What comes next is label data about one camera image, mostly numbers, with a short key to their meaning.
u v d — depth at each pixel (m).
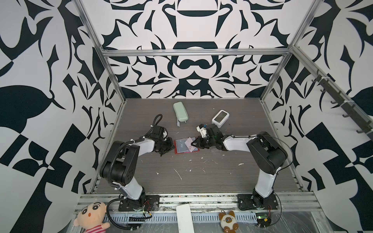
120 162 0.48
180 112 1.08
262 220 0.71
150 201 0.74
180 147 0.92
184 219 0.66
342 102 0.59
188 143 0.93
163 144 0.82
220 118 1.04
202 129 0.89
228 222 0.67
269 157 0.50
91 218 0.64
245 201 0.74
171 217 0.71
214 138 0.76
